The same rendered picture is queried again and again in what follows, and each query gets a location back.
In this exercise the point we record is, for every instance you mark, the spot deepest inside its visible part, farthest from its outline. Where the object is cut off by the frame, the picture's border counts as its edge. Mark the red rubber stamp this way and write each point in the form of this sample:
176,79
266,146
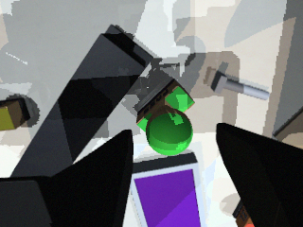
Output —
241,216

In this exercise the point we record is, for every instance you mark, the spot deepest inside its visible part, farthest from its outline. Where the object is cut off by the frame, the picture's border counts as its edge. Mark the grey metal bolt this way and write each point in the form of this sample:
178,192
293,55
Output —
221,81

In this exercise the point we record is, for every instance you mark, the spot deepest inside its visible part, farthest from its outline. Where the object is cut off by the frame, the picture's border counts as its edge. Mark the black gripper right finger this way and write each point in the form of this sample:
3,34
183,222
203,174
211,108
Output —
267,174

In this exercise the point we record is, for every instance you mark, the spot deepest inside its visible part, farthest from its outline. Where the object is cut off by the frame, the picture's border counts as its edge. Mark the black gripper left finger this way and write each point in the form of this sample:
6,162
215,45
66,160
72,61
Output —
92,192

